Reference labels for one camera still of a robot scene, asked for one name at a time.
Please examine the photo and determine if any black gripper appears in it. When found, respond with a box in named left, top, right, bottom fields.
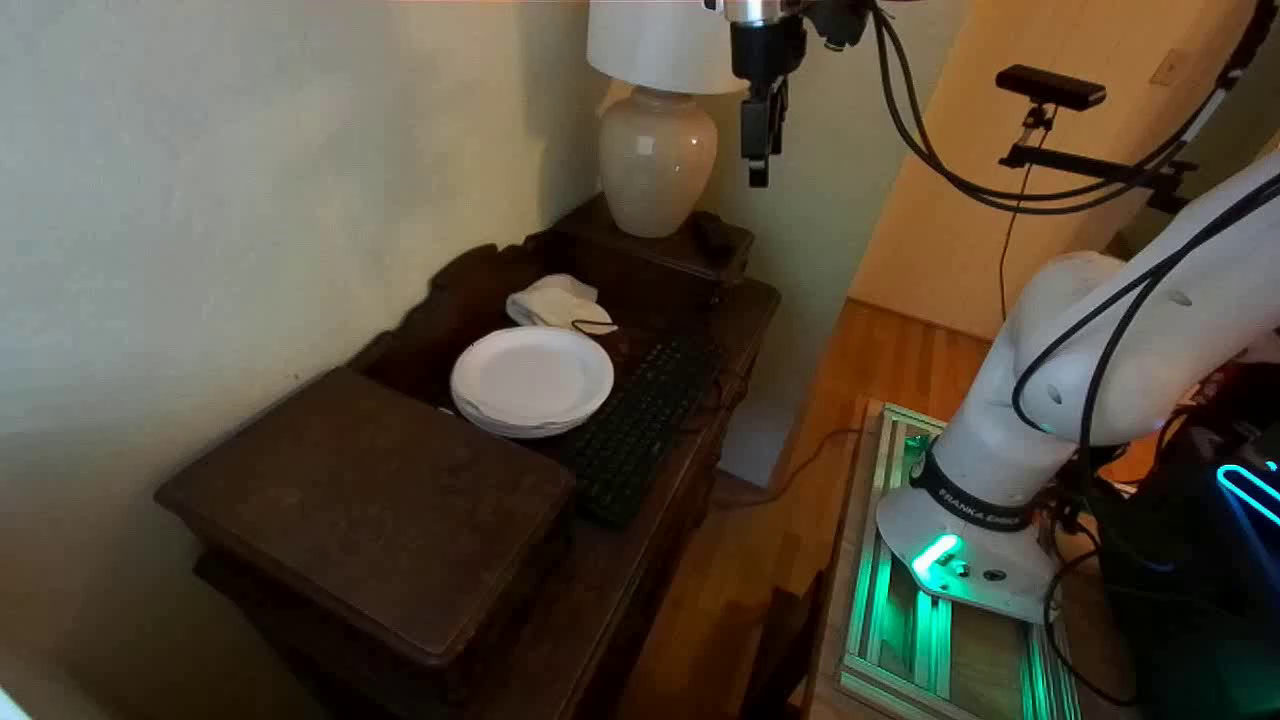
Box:
left=729, top=10, right=813, bottom=191

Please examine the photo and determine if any beige door panel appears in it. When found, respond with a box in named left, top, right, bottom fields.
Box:
left=848, top=0, right=1263, bottom=345

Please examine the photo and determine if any small dark wooden riser box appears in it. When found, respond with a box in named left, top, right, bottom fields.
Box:
left=523, top=194, right=760, bottom=292

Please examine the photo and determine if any white folded cloth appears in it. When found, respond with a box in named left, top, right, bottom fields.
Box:
left=500, top=273, right=622, bottom=340

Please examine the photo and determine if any black computer keyboard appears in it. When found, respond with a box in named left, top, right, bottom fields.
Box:
left=536, top=332, right=716, bottom=532

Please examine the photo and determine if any white round plate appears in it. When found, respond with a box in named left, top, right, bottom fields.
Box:
left=449, top=322, right=622, bottom=444

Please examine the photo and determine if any dark wooden dresser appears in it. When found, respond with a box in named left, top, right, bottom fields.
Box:
left=192, top=194, right=785, bottom=720

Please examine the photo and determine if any robot stand with green light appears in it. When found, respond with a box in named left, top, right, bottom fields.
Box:
left=804, top=397, right=1137, bottom=720

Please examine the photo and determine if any dark wooden lidded box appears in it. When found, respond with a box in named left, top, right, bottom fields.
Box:
left=152, top=372, right=579, bottom=670

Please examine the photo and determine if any black computer with neon lights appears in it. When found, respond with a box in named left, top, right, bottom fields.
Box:
left=1100, top=355, right=1280, bottom=720

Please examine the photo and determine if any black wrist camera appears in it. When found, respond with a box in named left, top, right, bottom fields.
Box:
left=797, top=0, right=878, bottom=57

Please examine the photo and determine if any black stereo camera bar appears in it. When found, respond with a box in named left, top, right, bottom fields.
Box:
left=994, top=59, right=1111, bottom=115

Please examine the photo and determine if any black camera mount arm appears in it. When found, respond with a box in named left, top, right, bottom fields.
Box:
left=997, top=105, right=1194, bottom=217

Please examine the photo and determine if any black floor cable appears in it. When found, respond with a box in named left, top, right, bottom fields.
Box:
left=713, top=421, right=874, bottom=512

